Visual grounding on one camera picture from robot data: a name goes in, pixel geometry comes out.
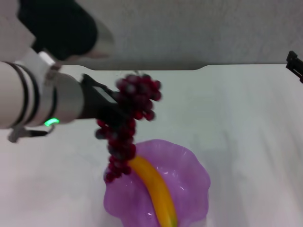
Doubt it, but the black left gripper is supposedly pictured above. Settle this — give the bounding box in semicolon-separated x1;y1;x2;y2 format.
80;73;125;128

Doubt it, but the dark red grape bunch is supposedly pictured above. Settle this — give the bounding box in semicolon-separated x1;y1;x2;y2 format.
95;73;163;183

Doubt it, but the yellow banana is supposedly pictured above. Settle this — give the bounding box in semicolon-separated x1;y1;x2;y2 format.
127;155;178;227

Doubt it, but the purple wavy plastic bowl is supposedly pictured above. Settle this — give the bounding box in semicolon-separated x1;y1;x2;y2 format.
103;139;211;227

